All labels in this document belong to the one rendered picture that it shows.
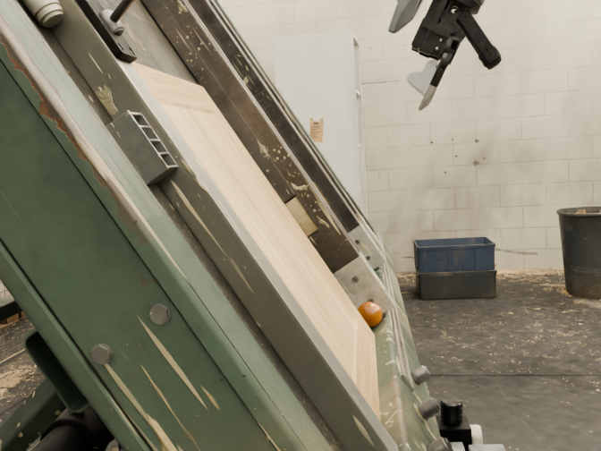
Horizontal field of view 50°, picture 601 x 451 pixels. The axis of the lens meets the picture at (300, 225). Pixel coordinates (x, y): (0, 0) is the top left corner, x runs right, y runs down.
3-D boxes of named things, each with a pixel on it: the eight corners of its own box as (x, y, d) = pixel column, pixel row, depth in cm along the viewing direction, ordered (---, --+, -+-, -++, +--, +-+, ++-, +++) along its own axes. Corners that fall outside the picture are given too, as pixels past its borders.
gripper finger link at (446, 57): (427, 85, 123) (448, 41, 122) (436, 89, 123) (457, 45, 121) (428, 82, 119) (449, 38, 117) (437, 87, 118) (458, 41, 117)
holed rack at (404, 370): (410, 392, 100) (414, 389, 100) (400, 376, 100) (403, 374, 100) (380, 238, 263) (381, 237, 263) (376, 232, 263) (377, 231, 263)
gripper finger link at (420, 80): (396, 99, 124) (418, 54, 123) (425, 112, 124) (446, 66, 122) (396, 98, 121) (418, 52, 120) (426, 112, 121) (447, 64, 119)
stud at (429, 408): (426, 424, 94) (443, 413, 94) (416, 410, 94) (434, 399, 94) (424, 417, 97) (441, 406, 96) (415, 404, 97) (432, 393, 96)
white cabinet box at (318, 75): (366, 312, 486) (352, 30, 461) (290, 313, 496) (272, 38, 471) (371, 293, 545) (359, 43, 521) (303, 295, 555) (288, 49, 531)
